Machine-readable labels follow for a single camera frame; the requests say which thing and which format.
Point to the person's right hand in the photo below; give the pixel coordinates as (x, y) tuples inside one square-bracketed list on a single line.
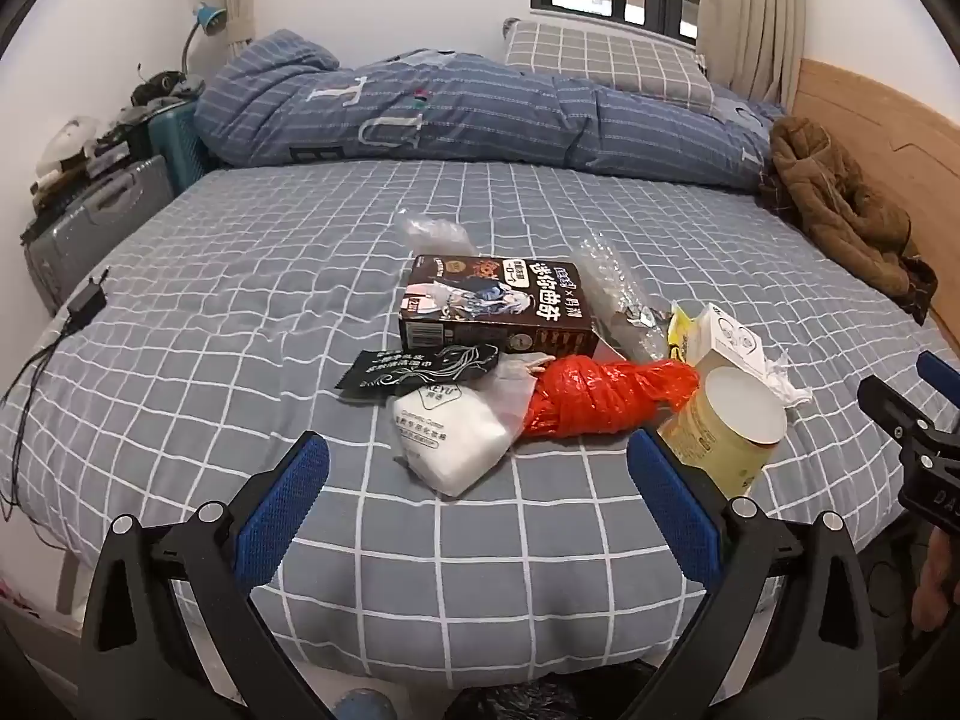
[(937, 577)]

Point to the blue desk lamp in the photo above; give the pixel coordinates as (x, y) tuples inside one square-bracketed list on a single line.
[(210, 17)]

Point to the blue round object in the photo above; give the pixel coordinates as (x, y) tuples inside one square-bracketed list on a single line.
[(364, 706)]

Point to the grey suitcase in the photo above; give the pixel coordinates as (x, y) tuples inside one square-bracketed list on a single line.
[(90, 217)]

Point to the clear plastic wrapper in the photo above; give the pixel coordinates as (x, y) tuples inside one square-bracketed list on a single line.
[(641, 322), (607, 270)]

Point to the crumpled white tissue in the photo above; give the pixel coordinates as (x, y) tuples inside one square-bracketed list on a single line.
[(784, 386)]

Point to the blue striped duvet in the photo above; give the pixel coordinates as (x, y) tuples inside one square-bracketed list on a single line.
[(450, 112)]

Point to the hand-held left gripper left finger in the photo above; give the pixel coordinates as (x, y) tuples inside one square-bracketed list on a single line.
[(281, 510)]

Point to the yellow round can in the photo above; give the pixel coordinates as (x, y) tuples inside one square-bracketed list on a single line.
[(739, 405)]

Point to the wide beige curtain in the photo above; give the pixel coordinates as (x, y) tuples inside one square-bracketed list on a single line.
[(750, 15)]

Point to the brown cookie box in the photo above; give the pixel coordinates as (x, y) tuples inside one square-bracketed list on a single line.
[(487, 292)]

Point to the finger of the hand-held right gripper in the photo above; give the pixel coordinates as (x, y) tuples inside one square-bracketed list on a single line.
[(936, 371), (892, 409)]

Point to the orange plastic bag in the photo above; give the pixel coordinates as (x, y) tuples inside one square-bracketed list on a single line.
[(592, 394)]

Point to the grey checked pillow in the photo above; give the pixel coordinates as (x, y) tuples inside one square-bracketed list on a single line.
[(600, 60)]

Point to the clear plastic bag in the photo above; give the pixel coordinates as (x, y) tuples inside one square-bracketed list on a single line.
[(439, 232)]

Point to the yellow snack wrapper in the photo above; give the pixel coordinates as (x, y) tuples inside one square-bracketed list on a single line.
[(679, 334)]

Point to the teal storage crate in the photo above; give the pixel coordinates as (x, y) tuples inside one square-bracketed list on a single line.
[(176, 142)]

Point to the wooden headboard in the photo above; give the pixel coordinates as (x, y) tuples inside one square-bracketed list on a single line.
[(885, 112)]

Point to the black printed sachet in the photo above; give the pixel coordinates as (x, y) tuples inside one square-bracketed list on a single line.
[(405, 371)]

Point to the white earphone box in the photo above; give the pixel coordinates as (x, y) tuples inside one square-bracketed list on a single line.
[(727, 345)]

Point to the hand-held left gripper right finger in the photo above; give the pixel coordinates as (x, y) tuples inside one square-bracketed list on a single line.
[(675, 510)]

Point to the white rounded object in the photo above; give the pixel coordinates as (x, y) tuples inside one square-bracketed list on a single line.
[(71, 139)]

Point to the brown jacket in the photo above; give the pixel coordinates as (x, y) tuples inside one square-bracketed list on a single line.
[(840, 195)]

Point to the dark clutter pile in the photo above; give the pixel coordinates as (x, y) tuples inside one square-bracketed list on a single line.
[(161, 86)]

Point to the white cotton pad pack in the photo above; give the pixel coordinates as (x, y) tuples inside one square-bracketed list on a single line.
[(450, 435)]

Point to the grey checked bed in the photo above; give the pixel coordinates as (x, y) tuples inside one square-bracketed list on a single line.
[(300, 277)]

